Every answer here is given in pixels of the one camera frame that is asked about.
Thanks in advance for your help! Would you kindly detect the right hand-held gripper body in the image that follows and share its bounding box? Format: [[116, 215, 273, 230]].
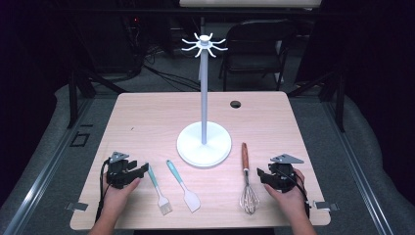
[[269, 153, 305, 194]]

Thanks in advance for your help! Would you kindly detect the aluminium floor rail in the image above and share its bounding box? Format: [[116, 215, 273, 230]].
[[3, 97, 96, 235], [321, 97, 395, 235]]

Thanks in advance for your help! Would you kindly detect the white hook rack stand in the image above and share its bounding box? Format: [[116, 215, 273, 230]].
[[176, 31, 233, 169]]

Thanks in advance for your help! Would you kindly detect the metal table bracket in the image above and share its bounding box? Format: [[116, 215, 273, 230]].
[[65, 202, 89, 212], [312, 200, 341, 212]]

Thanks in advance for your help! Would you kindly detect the teal handled white spatula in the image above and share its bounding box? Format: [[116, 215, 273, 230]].
[[165, 159, 202, 213]]

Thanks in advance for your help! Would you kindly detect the black tape square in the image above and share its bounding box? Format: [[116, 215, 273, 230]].
[[69, 131, 91, 148]]

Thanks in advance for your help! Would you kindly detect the black folding chair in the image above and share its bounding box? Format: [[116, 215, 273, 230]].
[[218, 19, 298, 92]]

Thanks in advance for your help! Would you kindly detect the teal handled pastry brush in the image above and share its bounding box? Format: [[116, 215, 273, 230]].
[[146, 164, 174, 216]]

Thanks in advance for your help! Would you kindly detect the left hand-held gripper cable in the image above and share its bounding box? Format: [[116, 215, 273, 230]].
[[95, 158, 112, 223]]

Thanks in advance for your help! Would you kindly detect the black metal stand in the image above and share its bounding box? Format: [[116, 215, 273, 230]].
[[287, 70, 346, 133], [67, 65, 128, 130]]

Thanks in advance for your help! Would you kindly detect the right hand-held gripper cable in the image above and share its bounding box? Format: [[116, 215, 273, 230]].
[[280, 167, 311, 218]]

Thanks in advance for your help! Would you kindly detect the wooden handled wire whisk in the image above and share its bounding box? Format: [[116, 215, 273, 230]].
[[239, 142, 261, 215]]

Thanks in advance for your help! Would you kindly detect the hand-held gripper cable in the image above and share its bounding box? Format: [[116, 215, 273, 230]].
[[95, 158, 112, 223], [280, 167, 311, 218]]

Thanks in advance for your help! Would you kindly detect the person's right hand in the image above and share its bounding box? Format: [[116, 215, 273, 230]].
[[263, 168, 311, 219]]

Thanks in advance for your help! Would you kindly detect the person's left hand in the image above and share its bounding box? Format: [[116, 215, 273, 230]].
[[102, 177, 142, 214]]

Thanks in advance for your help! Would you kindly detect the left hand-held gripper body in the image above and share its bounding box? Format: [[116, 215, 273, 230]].
[[106, 151, 133, 190]]

